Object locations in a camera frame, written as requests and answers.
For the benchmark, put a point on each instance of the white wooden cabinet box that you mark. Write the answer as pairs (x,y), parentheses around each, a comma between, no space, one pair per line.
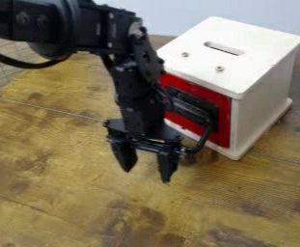
(232,67)

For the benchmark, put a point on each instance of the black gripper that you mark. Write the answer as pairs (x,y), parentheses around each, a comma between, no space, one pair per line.
(140,130)

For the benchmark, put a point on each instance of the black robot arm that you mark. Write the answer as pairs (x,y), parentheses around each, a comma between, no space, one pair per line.
(61,27)

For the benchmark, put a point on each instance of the red drawer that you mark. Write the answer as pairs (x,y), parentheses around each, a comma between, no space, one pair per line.
(173,84)

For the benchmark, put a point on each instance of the black metal drawer handle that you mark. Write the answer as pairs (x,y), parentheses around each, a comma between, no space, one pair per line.
(193,115)

